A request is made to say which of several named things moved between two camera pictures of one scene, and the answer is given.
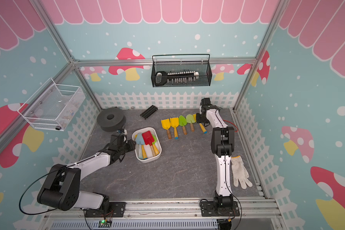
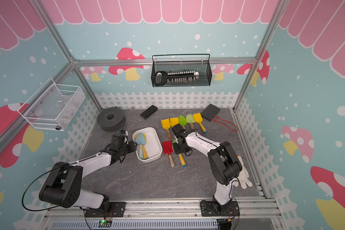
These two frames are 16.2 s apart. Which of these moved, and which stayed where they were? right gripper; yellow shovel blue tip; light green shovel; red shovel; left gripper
Moved: red shovel; right gripper
Stayed: left gripper; yellow shovel blue tip; light green shovel
